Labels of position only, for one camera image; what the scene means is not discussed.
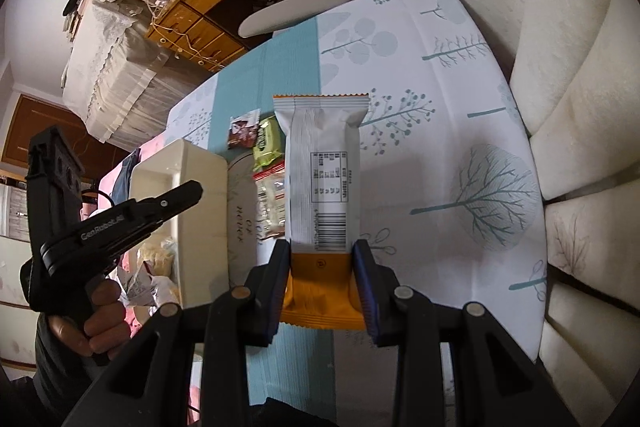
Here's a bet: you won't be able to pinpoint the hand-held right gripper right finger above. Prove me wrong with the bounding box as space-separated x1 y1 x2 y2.
352 239 583 427

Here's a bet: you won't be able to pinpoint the red walnut snack packet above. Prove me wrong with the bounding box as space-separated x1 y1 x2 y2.
252 167 290 241

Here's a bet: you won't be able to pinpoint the white cabinet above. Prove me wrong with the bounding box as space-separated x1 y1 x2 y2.
0 179 49 374

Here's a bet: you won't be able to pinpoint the brown wooden door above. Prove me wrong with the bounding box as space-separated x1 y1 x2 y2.
2 94 97 181

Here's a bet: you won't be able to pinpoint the white plastic storage box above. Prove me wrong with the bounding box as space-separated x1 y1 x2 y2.
130 139 232 309

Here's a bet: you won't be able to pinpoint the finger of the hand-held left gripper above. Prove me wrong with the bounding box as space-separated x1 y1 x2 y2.
112 181 204 238

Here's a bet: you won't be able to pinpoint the person's left hand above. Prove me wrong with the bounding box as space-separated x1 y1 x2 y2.
47 279 132 358

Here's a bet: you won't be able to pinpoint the pink blanket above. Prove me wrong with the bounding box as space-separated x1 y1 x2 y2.
95 132 177 340

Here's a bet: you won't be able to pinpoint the green snack packet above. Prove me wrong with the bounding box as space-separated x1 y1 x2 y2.
252 116 286 173

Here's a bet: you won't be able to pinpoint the cream sofa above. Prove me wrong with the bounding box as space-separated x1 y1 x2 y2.
404 0 640 427

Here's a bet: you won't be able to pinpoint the clear packet of yellow cake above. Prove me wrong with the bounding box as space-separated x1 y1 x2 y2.
139 238 179 279

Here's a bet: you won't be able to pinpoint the white power cable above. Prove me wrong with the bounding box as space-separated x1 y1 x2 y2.
147 0 213 64

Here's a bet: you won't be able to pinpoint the white snack wrapper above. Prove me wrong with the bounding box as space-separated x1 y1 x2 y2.
120 261 162 308

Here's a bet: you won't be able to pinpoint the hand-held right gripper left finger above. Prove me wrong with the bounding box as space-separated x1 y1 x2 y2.
65 239 292 427

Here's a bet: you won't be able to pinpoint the white and orange snack packet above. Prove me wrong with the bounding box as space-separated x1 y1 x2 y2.
272 93 372 331

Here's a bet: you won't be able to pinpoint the navy blue pants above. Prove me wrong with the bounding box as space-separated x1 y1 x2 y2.
111 149 142 204

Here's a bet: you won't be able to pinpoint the dark red snack packet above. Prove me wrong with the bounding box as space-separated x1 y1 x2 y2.
228 114 261 150

